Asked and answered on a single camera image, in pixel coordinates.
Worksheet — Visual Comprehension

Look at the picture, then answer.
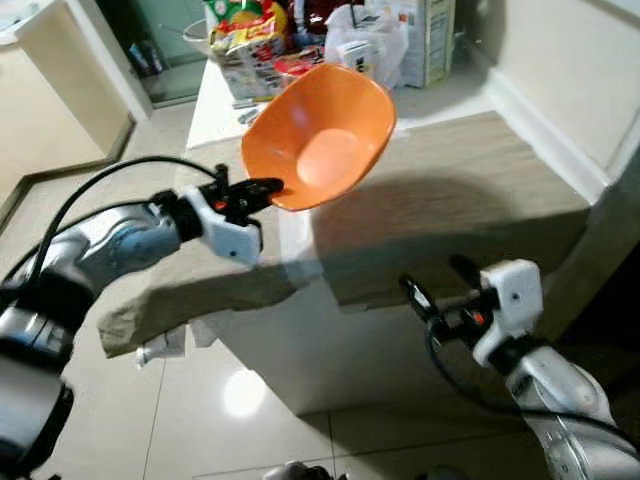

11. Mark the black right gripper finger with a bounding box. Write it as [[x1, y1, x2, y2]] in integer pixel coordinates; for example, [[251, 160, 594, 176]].
[[449, 254, 485, 294], [400, 274, 443, 327]]

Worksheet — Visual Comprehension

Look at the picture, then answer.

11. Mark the orange bowl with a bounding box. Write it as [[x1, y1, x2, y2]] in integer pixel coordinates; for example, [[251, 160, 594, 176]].
[[240, 63, 398, 213]]

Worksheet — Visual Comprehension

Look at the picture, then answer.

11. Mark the beige cloth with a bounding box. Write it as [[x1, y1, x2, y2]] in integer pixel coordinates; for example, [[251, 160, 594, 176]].
[[95, 110, 593, 359]]

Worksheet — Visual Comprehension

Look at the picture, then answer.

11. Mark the white counter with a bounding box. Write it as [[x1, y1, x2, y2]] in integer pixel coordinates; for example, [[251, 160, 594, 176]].
[[185, 55, 640, 416]]

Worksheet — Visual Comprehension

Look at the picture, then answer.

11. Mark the red snack packet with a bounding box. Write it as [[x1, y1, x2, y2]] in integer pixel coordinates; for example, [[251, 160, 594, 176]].
[[272, 52, 329, 83]]

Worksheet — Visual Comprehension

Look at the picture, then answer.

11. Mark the colourful snack package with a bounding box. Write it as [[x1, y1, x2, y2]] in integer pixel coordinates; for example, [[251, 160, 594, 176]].
[[203, 0, 293, 101]]

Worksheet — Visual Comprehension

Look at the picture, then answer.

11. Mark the white paper tag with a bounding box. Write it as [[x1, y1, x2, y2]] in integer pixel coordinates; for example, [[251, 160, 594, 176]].
[[135, 325, 188, 368]]

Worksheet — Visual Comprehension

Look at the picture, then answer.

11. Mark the grey left robot foot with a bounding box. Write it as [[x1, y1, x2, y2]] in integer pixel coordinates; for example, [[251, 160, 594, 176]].
[[264, 461, 337, 480]]

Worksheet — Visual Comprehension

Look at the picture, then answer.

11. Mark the beige cabinet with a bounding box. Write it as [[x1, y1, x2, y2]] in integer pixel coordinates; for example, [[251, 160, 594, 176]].
[[0, 0, 136, 206]]

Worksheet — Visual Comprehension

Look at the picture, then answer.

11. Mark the tall carton box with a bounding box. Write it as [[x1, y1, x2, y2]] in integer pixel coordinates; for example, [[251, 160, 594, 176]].
[[398, 0, 457, 89]]

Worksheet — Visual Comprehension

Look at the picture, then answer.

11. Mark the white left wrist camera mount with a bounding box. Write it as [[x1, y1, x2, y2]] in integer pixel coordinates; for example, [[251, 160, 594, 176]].
[[183, 184, 265, 267]]

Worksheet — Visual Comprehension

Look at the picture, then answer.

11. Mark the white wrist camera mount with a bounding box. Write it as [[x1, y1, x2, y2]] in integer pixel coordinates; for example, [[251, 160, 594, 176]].
[[470, 259, 546, 368], [183, 184, 265, 267]]

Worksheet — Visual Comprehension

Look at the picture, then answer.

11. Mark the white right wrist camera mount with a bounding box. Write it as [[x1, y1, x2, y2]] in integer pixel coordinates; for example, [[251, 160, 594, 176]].
[[470, 259, 546, 368]]

